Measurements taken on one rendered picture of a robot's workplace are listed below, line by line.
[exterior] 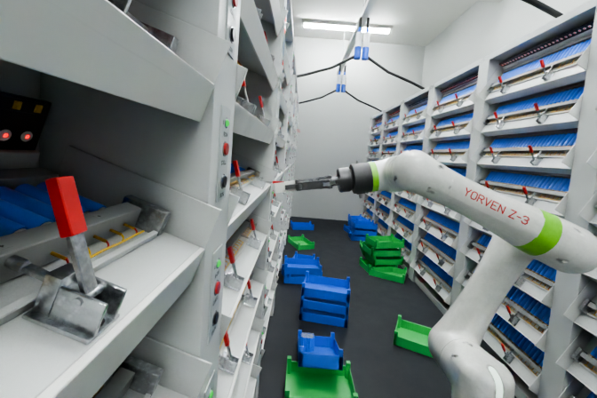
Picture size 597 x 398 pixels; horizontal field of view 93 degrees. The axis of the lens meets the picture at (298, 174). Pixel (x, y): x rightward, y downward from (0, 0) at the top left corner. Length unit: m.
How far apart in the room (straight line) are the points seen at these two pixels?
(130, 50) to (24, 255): 0.15
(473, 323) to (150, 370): 0.88
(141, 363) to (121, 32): 0.35
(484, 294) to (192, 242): 0.89
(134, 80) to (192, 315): 0.28
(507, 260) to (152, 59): 1.02
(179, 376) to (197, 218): 0.20
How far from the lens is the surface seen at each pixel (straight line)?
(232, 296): 0.65
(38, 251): 0.26
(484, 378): 0.94
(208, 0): 0.38
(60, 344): 0.22
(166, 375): 0.45
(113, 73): 0.21
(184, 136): 0.35
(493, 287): 1.07
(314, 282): 2.09
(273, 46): 1.10
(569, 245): 0.92
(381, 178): 0.85
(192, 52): 0.36
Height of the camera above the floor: 1.04
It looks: 4 degrees down
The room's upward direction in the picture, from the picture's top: 5 degrees clockwise
